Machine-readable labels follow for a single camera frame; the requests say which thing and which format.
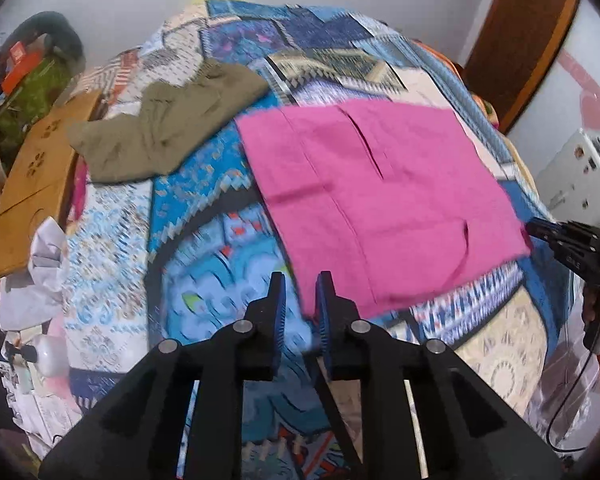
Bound pink wall sticker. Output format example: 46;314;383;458
556;49;600;134

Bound olive green pants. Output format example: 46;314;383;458
66;58;270;184

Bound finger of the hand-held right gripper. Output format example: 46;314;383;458
524;218;600;247
550;240;600;277

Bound brown wooden door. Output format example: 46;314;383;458
461;0;582;134

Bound brown wooden board with cutouts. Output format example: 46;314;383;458
0;89;104;281

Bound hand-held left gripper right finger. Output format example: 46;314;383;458
313;270;566;480

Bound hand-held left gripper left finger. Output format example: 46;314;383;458
39;271;287;480

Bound clear plastic sheet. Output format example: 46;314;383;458
524;275;600;443

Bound red box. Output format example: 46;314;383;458
0;41;44;95

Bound white plastic bottle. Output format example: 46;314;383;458
33;334;70;380

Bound dark teal curved cushion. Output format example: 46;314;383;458
0;10;87;77

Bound green bag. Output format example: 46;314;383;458
0;57;75;137

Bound black cable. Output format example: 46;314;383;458
546;287;600;456

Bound white box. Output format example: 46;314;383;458
534;129;600;227

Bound patchwork printed blanket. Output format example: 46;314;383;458
61;0;577;480

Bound white crumpled cloth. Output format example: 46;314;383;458
0;216;70;332

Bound pink pants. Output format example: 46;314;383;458
236;98;535;320

